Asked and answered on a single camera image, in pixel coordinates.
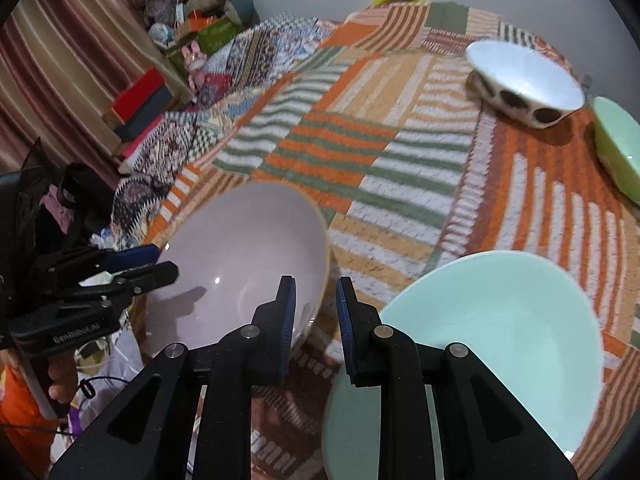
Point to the patterned patchwork blanket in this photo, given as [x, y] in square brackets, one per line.
[260, 55]

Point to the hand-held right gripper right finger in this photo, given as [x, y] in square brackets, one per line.
[345, 325]

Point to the dark grey box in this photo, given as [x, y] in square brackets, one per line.
[145, 115]

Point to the green box of clutter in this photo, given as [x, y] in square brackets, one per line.
[210, 37]

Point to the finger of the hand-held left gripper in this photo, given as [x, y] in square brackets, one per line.
[135, 255]
[155, 272]

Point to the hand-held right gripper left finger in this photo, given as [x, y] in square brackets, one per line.
[287, 320]

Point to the striped patchwork tablecloth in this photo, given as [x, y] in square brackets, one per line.
[400, 160]

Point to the green bowl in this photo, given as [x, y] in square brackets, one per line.
[617, 130]

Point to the red box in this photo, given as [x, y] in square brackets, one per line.
[137, 92]

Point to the person's left hand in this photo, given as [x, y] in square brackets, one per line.
[62, 380]

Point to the striped brown curtain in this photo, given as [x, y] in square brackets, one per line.
[65, 50]

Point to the pink bowl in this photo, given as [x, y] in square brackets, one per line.
[240, 240]

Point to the mint green plate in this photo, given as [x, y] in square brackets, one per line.
[500, 320]

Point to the white spotted bowl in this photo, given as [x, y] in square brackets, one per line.
[520, 70]

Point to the pink rabbit figure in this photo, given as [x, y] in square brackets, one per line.
[194, 62]

